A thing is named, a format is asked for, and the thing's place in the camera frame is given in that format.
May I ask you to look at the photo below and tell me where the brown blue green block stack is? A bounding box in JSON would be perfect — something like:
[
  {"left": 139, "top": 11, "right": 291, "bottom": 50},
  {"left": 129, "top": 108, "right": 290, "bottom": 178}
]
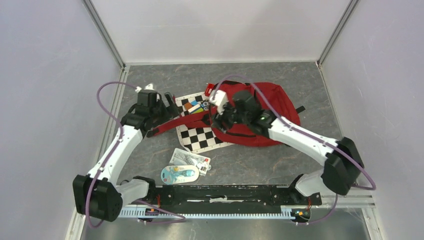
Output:
[{"left": 183, "top": 101, "right": 204, "bottom": 114}]

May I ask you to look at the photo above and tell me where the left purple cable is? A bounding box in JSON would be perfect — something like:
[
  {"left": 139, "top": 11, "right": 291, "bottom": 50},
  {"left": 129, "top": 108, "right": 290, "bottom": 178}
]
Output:
[{"left": 84, "top": 81, "right": 187, "bottom": 229}]

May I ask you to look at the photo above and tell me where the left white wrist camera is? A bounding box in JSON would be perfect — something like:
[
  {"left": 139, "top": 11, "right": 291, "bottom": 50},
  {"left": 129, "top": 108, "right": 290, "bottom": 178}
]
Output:
[{"left": 135, "top": 83, "right": 154, "bottom": 93}]

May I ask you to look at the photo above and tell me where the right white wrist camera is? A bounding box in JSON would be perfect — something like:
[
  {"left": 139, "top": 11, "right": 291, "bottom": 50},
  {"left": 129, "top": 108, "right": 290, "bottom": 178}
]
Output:
[{"left": 208, "top": 90, "right": 229, "bottom": 115}]

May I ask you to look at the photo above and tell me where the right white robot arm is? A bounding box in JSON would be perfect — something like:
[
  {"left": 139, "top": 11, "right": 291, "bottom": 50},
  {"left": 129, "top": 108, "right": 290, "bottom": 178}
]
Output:
[{"left": 208, "top": 90, "right": 364, "bottom": 204}]

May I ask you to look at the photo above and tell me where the red student backpack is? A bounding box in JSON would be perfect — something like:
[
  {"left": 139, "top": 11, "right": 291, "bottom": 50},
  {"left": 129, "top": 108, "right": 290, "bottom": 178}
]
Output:
[{"left": 147, "top": 80, "right": 300, "bottom": 147}]

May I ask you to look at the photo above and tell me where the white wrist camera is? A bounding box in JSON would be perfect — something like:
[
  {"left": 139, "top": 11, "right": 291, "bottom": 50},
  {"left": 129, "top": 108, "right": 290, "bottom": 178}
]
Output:
[
  {"left": 135, "top": 83, "right": 154, "bottom": 93},
  {"left": 208, "top": 90, "right": 229, "bottom": 115}
]

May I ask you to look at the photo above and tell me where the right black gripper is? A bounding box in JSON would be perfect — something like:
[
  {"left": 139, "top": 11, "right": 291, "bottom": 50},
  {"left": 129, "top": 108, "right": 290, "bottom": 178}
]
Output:
[{"left": 210, "top": 101, "right": 249, "bottom": 135}]

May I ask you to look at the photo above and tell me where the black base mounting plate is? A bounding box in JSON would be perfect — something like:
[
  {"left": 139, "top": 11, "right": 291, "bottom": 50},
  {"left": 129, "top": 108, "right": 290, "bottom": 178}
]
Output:
[{"left": 143, "top": 184, "right": 322, "bottom": 214}]

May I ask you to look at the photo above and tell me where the blue packaged correction tape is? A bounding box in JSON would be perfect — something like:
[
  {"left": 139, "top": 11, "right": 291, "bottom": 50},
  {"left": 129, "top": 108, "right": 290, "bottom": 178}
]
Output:
[{"left": 160, "top": 165, "right": 200, "bottom": 185}]

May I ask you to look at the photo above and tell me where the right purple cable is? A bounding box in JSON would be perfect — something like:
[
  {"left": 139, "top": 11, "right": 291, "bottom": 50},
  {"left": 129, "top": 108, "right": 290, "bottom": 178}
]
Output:
[{"left": 211, "top": 74, "right": 377, "bottom": 227}]

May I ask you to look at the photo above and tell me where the packaged ruler set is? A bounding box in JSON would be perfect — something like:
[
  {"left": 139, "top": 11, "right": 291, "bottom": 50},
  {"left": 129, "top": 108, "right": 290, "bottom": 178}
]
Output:
[{"left": 169, "top": 148, "right": 212, "bottom": 176}]

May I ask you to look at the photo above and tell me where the red window toy block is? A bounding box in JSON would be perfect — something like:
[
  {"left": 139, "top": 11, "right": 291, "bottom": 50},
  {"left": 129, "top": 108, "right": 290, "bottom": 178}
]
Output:
[{"left": 204, "top": 83, "right": 215, "bottom": 97}]

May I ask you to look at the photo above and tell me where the purple cable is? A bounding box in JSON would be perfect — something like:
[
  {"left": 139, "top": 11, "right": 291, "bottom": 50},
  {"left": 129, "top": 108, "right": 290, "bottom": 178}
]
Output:
[
  {"left": 211, "top": 74, "right": 377, "bottom": 227},
  {"left": 84, "top": 81, "right": 187, "bottom": 229}
]

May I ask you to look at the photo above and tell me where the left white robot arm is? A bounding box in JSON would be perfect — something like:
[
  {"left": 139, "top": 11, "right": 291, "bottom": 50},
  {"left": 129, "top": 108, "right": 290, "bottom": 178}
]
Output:
[{"left": 72, "top": 89, "right": 180, "bottom": 222}]

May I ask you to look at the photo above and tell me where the black white chess mat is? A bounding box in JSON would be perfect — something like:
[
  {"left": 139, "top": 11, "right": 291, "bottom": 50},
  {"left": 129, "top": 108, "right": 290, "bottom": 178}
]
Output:
[{"left": 175, "top": 92, "right": 234, "bottom": 154}]

